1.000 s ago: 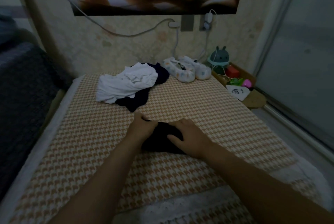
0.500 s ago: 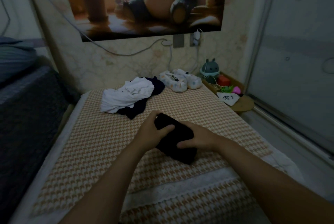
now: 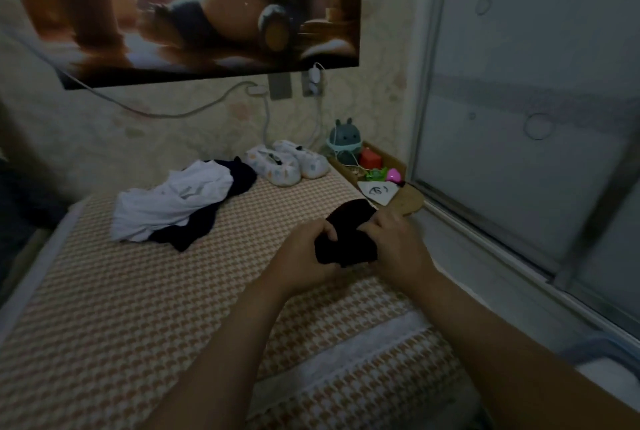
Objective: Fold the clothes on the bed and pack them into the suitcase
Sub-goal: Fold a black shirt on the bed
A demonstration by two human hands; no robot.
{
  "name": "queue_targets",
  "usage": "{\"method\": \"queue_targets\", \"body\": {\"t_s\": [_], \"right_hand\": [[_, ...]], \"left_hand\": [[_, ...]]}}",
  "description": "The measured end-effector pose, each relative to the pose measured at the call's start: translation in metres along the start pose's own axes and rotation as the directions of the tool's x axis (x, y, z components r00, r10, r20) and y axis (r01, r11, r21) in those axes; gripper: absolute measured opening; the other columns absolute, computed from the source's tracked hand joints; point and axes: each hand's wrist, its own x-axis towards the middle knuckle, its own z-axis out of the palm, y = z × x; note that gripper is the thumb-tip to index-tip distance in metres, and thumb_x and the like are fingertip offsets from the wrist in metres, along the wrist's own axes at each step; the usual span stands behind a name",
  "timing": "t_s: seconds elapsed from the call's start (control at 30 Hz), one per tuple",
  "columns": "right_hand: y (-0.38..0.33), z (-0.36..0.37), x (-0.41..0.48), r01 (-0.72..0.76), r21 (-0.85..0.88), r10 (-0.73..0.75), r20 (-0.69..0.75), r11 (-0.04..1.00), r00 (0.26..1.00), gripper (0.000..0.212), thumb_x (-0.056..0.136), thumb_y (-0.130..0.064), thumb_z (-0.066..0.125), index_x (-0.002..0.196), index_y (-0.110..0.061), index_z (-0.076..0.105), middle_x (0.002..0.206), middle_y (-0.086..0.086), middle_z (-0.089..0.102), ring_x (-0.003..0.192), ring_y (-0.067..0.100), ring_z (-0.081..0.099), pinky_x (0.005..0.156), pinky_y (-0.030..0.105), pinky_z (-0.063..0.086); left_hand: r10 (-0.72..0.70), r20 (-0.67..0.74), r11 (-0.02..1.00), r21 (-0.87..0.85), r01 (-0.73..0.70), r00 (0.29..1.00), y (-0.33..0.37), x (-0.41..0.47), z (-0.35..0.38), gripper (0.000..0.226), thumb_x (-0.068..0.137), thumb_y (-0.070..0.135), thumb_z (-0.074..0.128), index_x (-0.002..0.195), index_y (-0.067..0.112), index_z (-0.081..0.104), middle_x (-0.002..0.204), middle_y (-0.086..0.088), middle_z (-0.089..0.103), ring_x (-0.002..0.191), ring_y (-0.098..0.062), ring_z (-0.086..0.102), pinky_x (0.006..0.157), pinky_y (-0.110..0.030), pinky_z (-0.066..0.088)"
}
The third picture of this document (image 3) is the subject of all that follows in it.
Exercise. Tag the white printed card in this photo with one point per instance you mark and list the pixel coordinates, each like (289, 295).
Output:
(379, 192)

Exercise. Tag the grey wall socket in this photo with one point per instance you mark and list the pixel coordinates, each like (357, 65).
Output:
(280, 85)

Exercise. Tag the teal round bunny lamp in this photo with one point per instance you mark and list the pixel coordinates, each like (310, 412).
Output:
(345, 139)

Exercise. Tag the person's right forearm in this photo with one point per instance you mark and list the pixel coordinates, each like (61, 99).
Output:
(520, 355)

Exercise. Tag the cartoon bear wall poster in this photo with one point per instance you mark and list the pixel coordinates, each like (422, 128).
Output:
(190, 4)

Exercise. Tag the grey sliding door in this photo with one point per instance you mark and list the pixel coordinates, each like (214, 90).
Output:
(530, 104)

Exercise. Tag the wooden bedside tray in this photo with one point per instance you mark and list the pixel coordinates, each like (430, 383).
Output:
(405, 200)

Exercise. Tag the person's left forearm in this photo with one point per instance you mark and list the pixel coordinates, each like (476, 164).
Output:
(220, 365)

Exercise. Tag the white charger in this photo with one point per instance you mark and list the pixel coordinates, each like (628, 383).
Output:
(314, 77)

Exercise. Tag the pink ball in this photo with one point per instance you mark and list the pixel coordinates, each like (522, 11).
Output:
(394, 176)

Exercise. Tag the person's right hand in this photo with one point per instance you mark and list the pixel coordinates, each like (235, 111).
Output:
(400, 250)

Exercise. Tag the red toy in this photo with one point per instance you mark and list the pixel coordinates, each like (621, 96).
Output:
(371, 157)

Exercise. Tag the black tree print t-shirt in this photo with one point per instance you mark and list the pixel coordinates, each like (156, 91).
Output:
(205, 214)

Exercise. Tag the grey-blue suitcase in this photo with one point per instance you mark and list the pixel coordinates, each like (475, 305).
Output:
(610, 370)

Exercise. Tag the person's left hand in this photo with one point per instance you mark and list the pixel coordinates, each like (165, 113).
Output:
(298, 260)

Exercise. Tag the green toy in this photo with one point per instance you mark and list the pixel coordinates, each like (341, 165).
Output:
(376, 174)

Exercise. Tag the white polo shirt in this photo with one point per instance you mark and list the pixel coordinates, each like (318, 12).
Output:
(170, 200)

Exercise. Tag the white wall plug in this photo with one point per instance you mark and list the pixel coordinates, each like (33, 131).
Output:
(257, 89)

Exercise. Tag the black garment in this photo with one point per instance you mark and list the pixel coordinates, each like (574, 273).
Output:
(345, 234)

